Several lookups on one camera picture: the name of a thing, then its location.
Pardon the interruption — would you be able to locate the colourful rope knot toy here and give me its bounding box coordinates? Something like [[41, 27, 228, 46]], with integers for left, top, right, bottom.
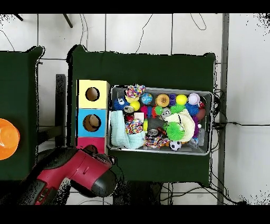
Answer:
[[124, 83, 146, 99]]

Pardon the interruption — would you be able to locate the light blue muslin cloth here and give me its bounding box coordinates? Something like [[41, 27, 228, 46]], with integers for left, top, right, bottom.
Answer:
[[110, 110, 146, 150]]

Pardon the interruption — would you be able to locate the green spiky ball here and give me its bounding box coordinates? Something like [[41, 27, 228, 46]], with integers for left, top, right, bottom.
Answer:
[[166, 122, 186, 141]]

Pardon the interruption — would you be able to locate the orange plastic bowl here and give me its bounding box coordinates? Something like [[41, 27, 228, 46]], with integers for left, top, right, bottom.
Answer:
[[0, 118, 21, 161]]

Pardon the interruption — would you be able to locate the shallow clear mesh bin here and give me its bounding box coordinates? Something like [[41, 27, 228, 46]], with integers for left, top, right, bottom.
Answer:
[[107, 85, 214, 156]]

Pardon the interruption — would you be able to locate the wooden three-hole box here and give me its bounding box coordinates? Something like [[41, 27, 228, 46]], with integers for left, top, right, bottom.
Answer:
[[74, 79, 111, 155]]

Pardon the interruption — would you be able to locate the multicolour spiky caterpillar toy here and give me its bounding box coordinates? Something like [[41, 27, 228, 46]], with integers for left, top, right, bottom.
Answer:
[[140, 105, 164, 119]]

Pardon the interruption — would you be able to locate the blue spiky ball with eyes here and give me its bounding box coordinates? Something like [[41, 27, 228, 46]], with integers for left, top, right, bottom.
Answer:
[[112, 97, 130, 111]]

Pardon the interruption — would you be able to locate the blue globe ball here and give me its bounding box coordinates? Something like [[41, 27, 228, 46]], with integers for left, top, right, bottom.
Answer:
[[140, 92, 153, 105]]

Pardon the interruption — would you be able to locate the burger toy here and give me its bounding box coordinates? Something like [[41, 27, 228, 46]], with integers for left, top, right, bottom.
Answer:
[[155, 93, 170, 107]]

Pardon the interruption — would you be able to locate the dark green table cloth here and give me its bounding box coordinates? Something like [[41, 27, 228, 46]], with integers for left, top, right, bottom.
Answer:
[[66, 44, 217, 188]]

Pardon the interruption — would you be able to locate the small soccer ball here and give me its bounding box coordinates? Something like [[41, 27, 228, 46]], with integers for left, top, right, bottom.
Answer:
[[169, 140, 182, 152]]

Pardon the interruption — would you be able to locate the white baseball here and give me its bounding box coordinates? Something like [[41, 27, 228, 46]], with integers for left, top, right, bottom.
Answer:
[[187, 92, 201, 106]]

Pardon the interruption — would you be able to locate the black stand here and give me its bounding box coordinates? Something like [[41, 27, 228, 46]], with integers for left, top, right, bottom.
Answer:
[[36, 73, 66, 150]]

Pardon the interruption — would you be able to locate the green covered side table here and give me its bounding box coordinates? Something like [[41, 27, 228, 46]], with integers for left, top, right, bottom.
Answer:
[[0, 45, 46, 182]]

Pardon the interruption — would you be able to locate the black floor cable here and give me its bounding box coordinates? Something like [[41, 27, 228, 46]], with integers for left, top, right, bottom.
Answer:
[[135, 13, 154, 54], [213, 121, 270, 130]]

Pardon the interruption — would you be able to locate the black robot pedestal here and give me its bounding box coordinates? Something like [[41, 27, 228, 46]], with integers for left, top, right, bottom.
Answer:
[[118, 180, 163, 205]]

